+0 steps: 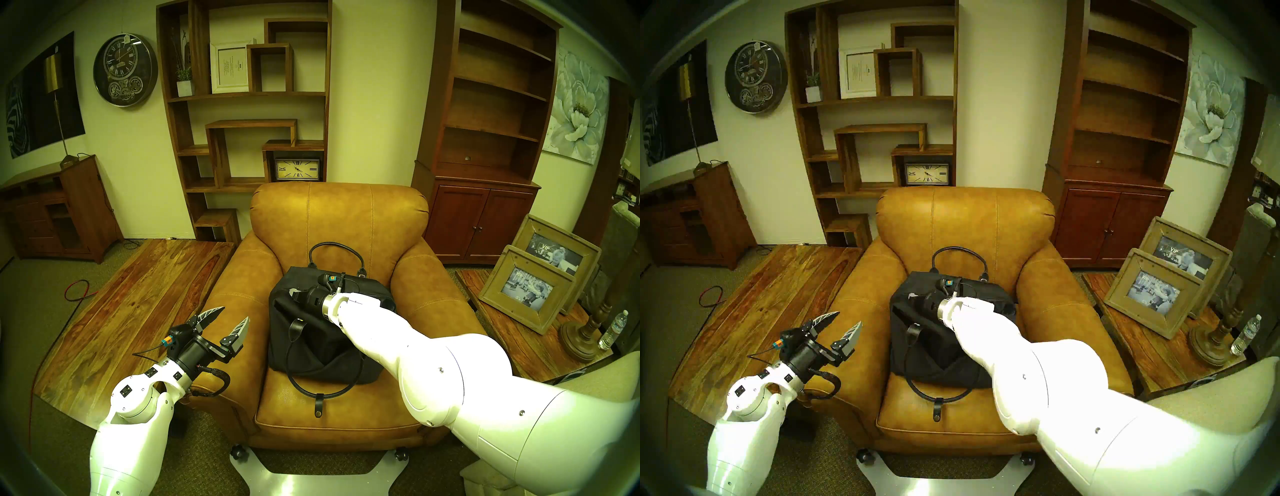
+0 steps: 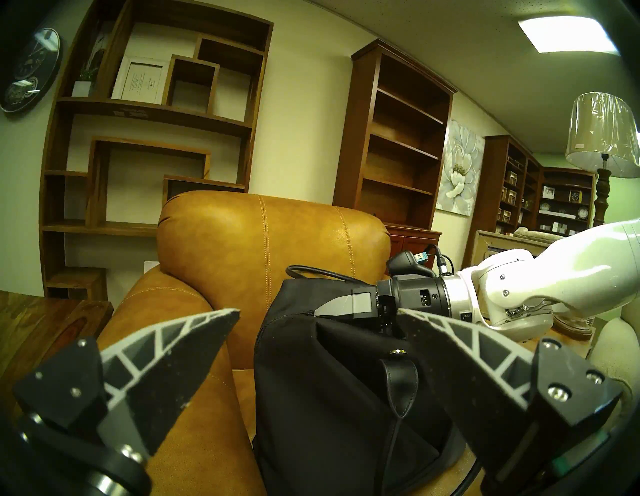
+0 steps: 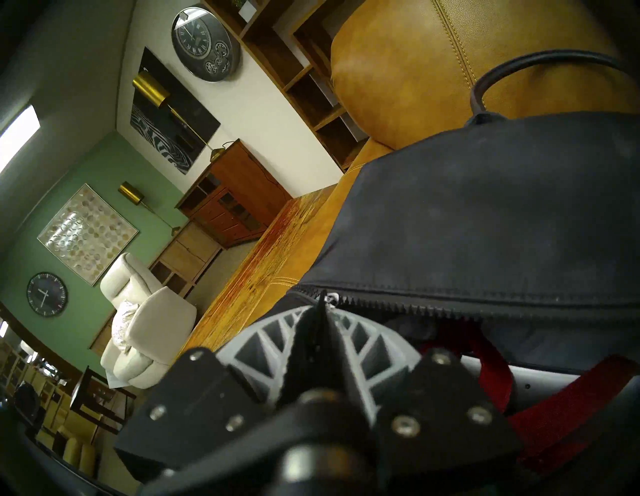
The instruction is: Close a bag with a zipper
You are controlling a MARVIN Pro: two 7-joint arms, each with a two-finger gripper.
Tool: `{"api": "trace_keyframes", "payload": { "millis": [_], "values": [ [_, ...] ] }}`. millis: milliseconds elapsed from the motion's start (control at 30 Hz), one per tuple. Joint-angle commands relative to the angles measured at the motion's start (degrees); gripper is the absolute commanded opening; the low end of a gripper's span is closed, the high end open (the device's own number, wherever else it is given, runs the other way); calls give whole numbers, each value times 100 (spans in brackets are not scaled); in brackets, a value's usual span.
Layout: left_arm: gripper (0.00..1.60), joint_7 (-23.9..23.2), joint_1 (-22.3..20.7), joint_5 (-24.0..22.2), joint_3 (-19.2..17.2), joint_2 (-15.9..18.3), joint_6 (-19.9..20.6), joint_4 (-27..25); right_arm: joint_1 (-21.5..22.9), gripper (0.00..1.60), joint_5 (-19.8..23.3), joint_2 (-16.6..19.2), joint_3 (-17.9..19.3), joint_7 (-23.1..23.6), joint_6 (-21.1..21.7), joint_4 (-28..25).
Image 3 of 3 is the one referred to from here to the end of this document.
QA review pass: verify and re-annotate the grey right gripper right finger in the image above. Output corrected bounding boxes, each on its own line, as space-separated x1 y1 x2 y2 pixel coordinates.
326 302 523 482

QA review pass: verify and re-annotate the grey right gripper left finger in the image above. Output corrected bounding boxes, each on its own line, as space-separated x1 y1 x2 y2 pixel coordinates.
114 301 328 484

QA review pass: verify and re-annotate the black zipper handbag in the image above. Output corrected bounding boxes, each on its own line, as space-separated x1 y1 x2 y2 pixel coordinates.
285 50 640 496

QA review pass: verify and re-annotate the dark wood chair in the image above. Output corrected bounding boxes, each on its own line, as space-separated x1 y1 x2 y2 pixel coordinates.
70 365 137 437

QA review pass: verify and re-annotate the white recliner chair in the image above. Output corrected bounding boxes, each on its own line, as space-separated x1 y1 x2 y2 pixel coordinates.
100 252 198 390

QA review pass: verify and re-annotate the rosewood coffee table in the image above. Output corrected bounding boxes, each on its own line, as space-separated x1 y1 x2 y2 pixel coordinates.
182 184 346 351

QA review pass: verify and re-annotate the dark wood sideboard cabinet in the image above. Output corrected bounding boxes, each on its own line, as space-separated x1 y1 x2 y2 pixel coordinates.
175 139 293 250

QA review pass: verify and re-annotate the gold shade lamp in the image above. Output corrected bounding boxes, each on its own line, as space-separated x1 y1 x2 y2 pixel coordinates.
118 181 182 237
132 70 228 163

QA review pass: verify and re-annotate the ceiling light panel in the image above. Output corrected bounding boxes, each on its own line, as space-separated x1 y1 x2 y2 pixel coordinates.
0 104 41 173

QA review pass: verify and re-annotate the open wooden shelf unit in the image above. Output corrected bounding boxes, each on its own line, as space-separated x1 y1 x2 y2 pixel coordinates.
202 0 371 173

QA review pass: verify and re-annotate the tan leather armchair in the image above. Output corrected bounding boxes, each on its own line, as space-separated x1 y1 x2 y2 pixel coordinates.
220 0 640 351

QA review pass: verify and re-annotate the white item with red strap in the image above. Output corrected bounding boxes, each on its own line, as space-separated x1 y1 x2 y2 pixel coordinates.
420 320 640 476

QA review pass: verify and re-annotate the plain dark wall clock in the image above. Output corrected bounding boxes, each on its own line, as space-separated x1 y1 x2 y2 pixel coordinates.
26 271 69 318

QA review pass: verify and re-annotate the framed disc wall art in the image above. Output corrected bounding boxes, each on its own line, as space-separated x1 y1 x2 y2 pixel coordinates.
37 183 140 287

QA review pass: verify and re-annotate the dark zebra wall picture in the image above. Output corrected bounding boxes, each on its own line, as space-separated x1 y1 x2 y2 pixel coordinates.
130 47 222 176

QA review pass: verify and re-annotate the round gear wall clock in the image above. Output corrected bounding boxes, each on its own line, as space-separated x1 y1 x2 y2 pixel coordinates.
171 6 242 83

